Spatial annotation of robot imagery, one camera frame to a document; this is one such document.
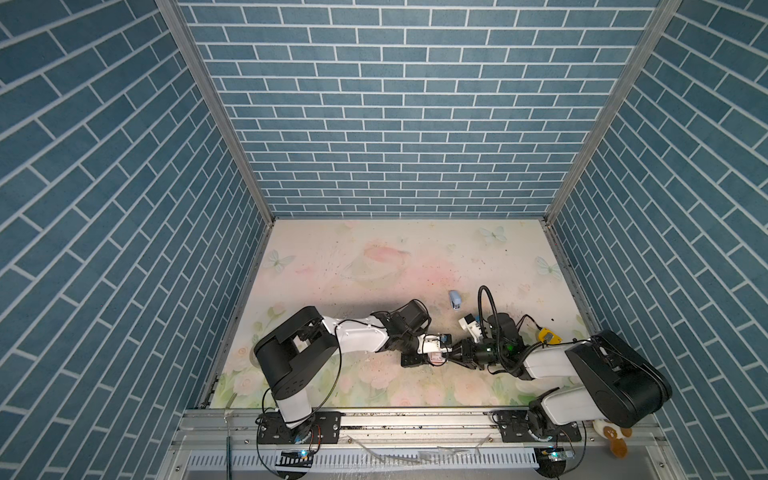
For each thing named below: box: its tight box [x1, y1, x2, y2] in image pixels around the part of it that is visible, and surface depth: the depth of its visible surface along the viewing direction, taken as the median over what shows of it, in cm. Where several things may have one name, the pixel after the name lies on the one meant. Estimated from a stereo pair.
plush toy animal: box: [592, 419, 632, 459], surface depth 72 cm
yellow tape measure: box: [538, 327, 563, 344], surface depth 90 cm
